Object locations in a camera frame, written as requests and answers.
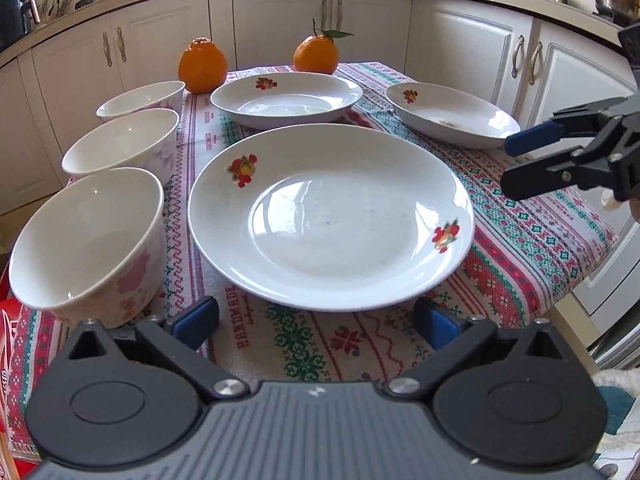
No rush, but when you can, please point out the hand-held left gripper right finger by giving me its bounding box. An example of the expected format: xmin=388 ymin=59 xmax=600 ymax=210
xmin=385 ymin=296 xmax=563 ymax=403

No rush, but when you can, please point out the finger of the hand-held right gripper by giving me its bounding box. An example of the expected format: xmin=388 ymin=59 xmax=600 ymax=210
xmin=504 ymin=96 xmax=629 ymax=157
xmin=501 ymin=117 xmax=640 ymax=203

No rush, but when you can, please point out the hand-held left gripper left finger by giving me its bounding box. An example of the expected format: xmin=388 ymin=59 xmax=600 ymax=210
xmin=52 ymin=296 xmax=251 ymax=403

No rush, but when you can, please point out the small white fruit-print plate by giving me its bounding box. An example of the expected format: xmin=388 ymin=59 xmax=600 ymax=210
xmin=210 ymin=72 xmax=364 ymax=130
xmin=385 ymin=81 xmax=521 ymax=150

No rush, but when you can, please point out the white pink-floral bowl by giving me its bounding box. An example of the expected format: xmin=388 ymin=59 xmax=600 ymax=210
xmin=96 ymin=80 xmax=186 ymax=123
xmin=61 ymin=108 xmax=180 ymax=187
xmin=9 ymin=167 xmax=167 ymax=330

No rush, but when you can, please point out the large white fruit-print plate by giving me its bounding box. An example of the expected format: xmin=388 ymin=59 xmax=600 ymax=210
xmin=187 ymin=123 xmax=475 ymax=312

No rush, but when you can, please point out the red green patterned tablecloth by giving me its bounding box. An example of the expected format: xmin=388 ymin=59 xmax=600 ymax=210
xmin=7 ymin=62 xmax=621 ymax=461

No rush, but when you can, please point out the white double-door kitchen cabinet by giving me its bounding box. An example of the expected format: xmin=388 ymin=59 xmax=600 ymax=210
xmin=407 ymin=0 xmax=640 ymax=171
xmin=30 ymin=0 xmax=211 ymax=126
xmin=207 ymin=0 xmax=416 ymax=73

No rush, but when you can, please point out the red cardboard box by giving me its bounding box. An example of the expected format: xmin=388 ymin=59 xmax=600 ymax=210
xmin=0 ymin=297 xmax=23 ymax=480

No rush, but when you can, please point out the white teal towel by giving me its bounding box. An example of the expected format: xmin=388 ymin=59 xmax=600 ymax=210
xmin=595 ymin=367 xmax=640 ymax=480

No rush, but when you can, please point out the orange with stem and leaf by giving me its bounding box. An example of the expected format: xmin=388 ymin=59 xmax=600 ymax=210
xmin=293 ymin=19 xmax=354 ymax=75

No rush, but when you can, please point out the bumpy orange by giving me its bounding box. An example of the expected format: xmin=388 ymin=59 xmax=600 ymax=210
xmin=178 ymin=37 xmax=229 ymax=94

